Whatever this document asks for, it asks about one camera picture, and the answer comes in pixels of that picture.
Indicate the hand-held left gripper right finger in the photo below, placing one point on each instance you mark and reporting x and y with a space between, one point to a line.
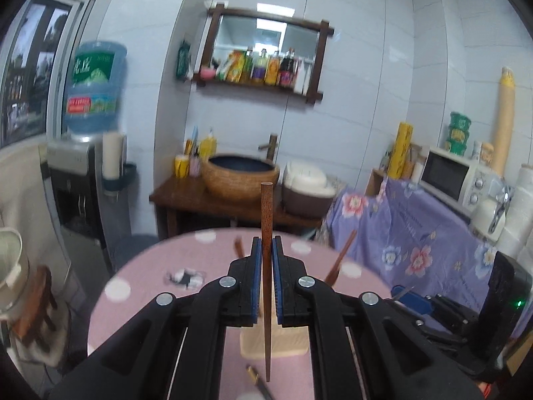
277 283

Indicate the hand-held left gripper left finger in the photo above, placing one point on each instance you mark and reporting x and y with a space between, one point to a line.
257 283

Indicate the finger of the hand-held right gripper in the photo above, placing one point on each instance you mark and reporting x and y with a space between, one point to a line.
412 300
454 312

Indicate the brown wooden chopstick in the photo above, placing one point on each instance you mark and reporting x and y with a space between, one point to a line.
239 248
267 216

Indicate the cream plastic utensil holder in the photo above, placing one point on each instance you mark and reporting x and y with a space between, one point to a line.
287 339

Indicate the reddish brown chopstick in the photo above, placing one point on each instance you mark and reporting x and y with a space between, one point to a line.
342 258

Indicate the purple floral cloth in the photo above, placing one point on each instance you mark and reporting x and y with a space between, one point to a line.
416 225

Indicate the white rice cooker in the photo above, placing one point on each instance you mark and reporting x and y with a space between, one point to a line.
306 187

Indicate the woven brown wash basin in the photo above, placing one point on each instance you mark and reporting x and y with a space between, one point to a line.
239 179

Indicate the pink polka dot tablecloth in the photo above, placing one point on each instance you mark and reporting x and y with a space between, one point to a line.
150 283

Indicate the dark wooden vanity table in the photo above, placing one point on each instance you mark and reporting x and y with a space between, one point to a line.
183 198

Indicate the small wooden box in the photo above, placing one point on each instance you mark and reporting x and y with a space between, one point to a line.
374 183

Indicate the white microwave oven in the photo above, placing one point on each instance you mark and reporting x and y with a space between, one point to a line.
445 177

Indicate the glass jar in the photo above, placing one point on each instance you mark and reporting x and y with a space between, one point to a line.
417 171

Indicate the small floral bottle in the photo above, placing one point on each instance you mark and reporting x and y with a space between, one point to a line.
195 166

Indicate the bronze faucet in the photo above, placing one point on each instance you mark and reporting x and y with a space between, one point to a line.
270 146

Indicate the yellow cup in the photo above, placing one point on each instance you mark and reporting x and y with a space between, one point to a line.
182 166

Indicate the yellow soap dispenser bottle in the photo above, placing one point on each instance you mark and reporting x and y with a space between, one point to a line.
208 148

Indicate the yellow wrapped roll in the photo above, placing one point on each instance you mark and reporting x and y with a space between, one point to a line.
400 150

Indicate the small yellow lid jar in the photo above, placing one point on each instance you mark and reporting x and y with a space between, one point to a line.
487 153

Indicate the blue cup holder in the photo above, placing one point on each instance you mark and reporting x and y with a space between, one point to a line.
125 177

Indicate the stack of green noodle cups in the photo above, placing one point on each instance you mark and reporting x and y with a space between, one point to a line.
458 133

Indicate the tall beige wrapped roll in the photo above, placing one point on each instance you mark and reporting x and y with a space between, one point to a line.
503 125

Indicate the white paper cup stack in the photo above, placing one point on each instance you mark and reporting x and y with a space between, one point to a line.
111 154

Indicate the grey water dispenser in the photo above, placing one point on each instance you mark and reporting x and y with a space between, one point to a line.
79 200

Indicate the white plastic bottle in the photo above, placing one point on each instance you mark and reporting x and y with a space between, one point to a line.
301 78

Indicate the orange label bottle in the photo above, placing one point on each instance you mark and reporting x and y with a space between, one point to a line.
273 70

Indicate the dark sauce bottle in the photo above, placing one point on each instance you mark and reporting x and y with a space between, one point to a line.
287 70

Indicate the purple label bottle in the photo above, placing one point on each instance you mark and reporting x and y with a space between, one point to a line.
259 68

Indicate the pink round ornament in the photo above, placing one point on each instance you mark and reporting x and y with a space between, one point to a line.
207 73

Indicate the green glass bottle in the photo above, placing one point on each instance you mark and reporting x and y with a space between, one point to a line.
248 66

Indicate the yellow snack packet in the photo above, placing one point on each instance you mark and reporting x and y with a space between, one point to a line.
235 66

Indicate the round woven cushion seat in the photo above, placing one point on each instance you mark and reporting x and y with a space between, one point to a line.
46 341

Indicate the small dark wooden stool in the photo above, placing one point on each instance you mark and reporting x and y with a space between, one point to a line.
37 304

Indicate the green hanging pouch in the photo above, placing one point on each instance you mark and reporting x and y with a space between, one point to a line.
183 60

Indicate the cream ceramic pot with lid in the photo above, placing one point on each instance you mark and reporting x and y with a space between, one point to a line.
10 266

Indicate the wooden framed mirror shelf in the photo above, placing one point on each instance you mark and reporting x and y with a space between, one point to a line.
266 33

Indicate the blue water jug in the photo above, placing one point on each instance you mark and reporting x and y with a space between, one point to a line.
95 87

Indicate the sliding window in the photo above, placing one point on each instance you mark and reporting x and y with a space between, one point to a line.
33 71

